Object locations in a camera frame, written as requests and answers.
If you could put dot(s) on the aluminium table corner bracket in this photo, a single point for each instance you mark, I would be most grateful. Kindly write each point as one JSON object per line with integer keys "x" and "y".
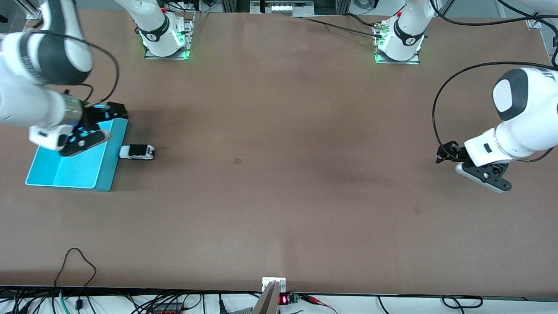
{"x": 534, "y": 24}
{"x": 35, "y": 13}

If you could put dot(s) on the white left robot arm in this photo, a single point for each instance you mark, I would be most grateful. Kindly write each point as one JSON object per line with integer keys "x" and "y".
{"x": 523, "y": 122}

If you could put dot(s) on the grey box with white lights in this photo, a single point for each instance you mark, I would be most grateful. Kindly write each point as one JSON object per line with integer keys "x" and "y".
{"x": 283, "y": 8}

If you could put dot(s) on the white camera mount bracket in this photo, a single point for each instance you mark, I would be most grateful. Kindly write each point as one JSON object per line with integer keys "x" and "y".
{"x": 266, "y": 283}

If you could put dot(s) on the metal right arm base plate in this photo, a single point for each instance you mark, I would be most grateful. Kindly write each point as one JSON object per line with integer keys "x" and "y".
{"x": 165, "y": 57}

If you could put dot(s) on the aluminium camera beam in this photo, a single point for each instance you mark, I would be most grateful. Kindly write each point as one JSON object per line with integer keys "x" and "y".
{"x": 267, "y": 303}

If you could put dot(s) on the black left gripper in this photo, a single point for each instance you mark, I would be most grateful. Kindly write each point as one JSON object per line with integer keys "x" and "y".
{"x": 454, "y": 152}

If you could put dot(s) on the white jeep toy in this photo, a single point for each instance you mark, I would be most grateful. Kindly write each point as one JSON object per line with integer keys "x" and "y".
{"x": 137, "y": 151}

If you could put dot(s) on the red digit display module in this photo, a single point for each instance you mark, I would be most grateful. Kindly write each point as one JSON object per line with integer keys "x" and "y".
{"x": 284, "y": 300}

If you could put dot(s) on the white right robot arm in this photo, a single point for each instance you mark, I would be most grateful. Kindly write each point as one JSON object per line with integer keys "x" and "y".
{"x": 43, "y": 56}

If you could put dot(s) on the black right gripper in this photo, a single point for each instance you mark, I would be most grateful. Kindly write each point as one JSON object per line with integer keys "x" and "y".
{"x": 94, "y": 117}

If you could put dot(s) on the turquoise plastic bin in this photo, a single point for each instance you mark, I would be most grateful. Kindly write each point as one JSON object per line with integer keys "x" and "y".
{"x": 74, "y": 174}

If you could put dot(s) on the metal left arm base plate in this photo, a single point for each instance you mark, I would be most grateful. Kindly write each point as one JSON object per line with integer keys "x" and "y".
{"x": 396, "y": 62}

